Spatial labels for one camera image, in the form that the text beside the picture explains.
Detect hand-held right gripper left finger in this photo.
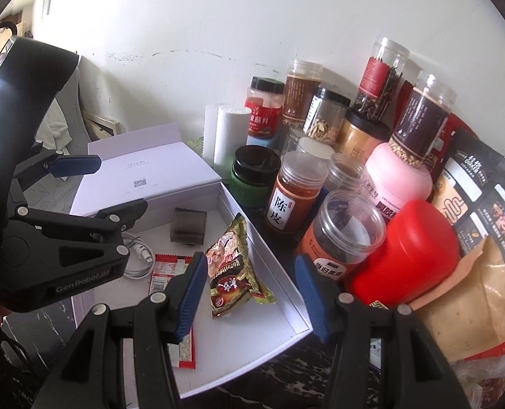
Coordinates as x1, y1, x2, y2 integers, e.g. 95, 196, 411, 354
44, 251, 210, 409

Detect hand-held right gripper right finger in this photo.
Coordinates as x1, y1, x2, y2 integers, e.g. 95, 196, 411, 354
294, 255, 470, 409

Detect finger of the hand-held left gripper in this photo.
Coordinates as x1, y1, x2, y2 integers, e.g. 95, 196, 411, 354
6, 198, 149, 274
7, 150, 102, 205

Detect red white sachet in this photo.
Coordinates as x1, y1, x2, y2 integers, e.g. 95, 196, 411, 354
149, 253, 198, 369

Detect white charging cable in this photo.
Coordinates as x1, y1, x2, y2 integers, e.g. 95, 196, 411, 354
122, 232, 157, 279

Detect gold green snack packet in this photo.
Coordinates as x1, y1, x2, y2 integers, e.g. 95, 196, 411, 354
204, 213, 276, 319

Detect white cardboard box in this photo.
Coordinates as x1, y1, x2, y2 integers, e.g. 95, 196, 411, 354
71, 181, 313, 400

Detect white box lid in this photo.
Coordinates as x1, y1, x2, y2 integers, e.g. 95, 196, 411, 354
69, 123, 222, 218

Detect dark grey small case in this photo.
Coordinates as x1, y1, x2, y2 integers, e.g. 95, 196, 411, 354
170, 208, 207, 244

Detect clear jar orange label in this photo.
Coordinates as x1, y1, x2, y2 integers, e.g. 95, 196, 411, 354
295, 191, 387, 282

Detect light grey garment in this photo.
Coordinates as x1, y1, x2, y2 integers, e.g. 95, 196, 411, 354
37, 98, 72, 150

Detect grey chair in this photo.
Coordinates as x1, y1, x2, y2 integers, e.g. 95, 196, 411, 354
35, 55, 91, 154

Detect jar with white label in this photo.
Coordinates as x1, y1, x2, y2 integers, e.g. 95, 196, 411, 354
264, 151, 329, 235

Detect red canister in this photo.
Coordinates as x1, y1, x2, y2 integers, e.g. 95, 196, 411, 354
349, 199, 461, 307

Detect small clear jar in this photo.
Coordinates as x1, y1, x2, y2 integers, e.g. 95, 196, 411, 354
327, 152, 370, 197

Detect dark green jar black lid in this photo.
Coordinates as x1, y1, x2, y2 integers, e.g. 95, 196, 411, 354
229, 145, 282, 207

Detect ribbed white roll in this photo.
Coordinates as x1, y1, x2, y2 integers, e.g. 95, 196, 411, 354
202, 104, 220, 163

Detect pink bottle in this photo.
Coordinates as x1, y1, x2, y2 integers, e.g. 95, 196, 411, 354
365, 142, 433, 222

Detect white lid jar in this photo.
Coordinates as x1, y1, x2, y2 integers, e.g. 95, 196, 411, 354
295, 136, 336, 160

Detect white paper roll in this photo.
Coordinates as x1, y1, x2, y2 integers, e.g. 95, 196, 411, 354
213, 104, 253, 171

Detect tan paper bag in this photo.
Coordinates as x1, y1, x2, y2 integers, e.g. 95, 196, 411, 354
408, 235, 491, 307

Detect speckled kraft paper bag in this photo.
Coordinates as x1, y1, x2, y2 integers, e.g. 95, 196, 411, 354
410, 234, 505, 361

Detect black lid jar yellow powder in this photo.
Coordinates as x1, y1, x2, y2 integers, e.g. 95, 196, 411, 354
338, 108, 392, 165

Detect black lid jar dried slices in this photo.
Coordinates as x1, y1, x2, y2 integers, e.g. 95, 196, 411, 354
303, 88, 352, 145

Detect red label jar black lid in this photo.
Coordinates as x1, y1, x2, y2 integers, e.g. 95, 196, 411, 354
244, 76, 286, 137

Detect tall jar brown contents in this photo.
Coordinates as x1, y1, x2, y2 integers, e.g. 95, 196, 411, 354
282, 60, 324, 129

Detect black printed bag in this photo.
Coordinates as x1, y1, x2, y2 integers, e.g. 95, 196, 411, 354
431, 127, 505, 284

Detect tall jar dark label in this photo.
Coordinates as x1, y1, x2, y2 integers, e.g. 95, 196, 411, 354
389, 72, 457, 169

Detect tall jar red label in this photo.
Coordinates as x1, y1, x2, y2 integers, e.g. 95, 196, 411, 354
349, 37, 410, 122

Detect white wooden frame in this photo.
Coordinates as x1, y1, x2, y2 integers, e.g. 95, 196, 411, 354
83, 110, 121, 141

